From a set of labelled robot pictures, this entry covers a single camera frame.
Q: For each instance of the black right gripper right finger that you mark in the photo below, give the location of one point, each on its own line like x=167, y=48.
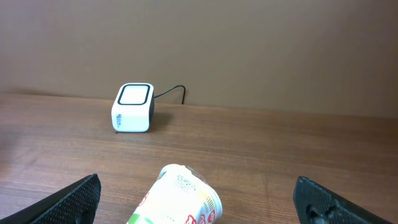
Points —
x=316, y=204

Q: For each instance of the white barcode scanner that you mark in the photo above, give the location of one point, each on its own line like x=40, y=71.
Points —
x=133, y=108

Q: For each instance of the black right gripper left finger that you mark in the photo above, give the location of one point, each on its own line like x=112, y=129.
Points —
x=74, y=204

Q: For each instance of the instant noodle cup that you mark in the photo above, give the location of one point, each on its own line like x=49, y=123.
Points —
x=179, y=195

